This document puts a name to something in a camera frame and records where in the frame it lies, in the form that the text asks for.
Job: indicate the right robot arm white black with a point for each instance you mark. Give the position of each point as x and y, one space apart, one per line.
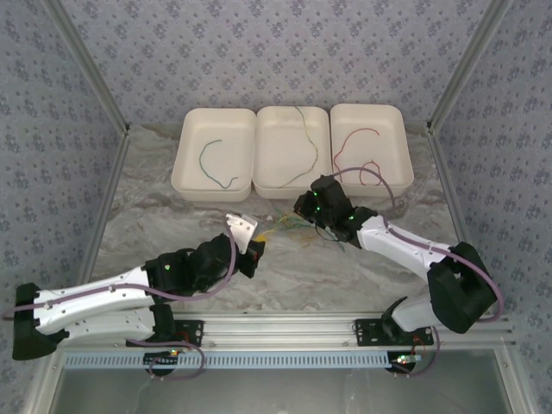
401 246

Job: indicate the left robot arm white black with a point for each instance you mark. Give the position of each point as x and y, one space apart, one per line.
86 315

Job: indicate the white plastic tray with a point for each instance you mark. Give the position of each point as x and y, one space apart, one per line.
224 159
388 146
280 151

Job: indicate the left black controller board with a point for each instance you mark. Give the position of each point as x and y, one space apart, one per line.
161 359

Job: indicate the black controller board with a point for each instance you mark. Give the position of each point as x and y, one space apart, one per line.
403 360
161 359

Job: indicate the steel lower panel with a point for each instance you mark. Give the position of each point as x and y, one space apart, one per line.
276 392

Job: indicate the right black controller board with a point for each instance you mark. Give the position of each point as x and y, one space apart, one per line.
403 360

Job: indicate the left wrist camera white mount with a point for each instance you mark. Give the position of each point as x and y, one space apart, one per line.
241 228

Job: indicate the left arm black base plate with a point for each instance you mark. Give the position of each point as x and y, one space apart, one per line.
196 331

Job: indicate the aluminium mounting rail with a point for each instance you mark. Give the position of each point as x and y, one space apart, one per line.
280 330

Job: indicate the right aluminium side rail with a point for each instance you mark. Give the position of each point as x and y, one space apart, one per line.
446 172

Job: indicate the aluminium side rail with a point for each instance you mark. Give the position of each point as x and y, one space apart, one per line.
111 181
446 172

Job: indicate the left aluminium side rail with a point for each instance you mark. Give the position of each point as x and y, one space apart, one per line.
111 181

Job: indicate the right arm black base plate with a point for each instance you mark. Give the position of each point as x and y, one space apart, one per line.
366 332

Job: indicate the right aluminium frame post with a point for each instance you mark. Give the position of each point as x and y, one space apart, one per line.
468 64

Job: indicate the aluminium frame post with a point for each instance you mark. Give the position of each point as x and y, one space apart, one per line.
468 64
88 64

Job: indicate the left aluminium frame post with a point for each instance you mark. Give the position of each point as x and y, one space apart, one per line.
88 64

